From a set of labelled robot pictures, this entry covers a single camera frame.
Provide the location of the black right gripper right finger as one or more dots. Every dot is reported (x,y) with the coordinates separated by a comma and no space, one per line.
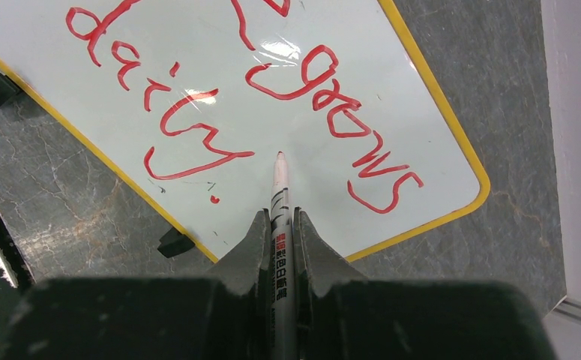
(344,315)

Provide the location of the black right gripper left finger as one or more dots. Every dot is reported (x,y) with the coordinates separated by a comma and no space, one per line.
(219,314)

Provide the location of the red capped whiteboard marker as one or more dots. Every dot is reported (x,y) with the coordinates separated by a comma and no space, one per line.
(283,318)

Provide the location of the yellow framed whiteboard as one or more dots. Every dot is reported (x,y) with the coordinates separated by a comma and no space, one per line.
(191,101)

